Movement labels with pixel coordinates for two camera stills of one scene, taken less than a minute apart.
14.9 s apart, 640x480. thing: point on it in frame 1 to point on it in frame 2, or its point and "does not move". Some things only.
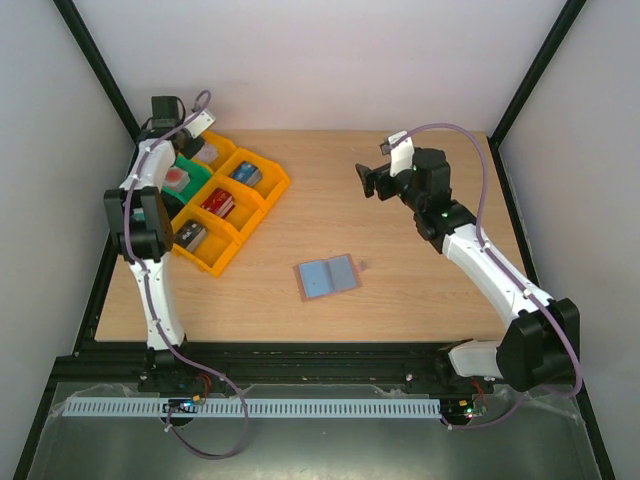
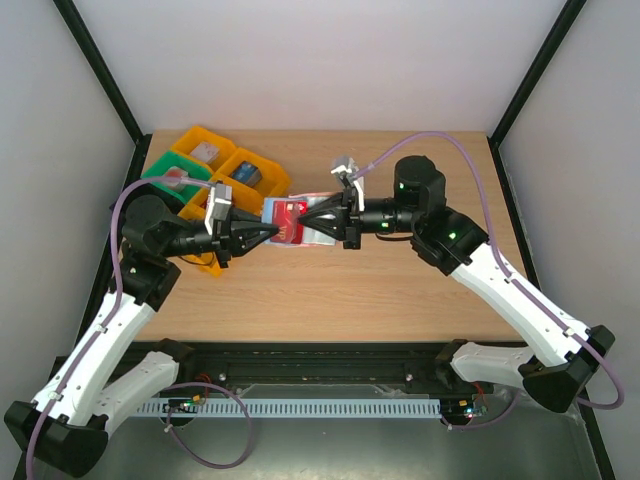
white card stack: [208, 153] does not move
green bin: [197, 173] does not move
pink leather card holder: [321, 277] to [285, 212]
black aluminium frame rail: [498, 363] does not move
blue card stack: [247, 172] does not move
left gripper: [190, 152] to [254, 230]
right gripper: [382, 182] to [353, 220]
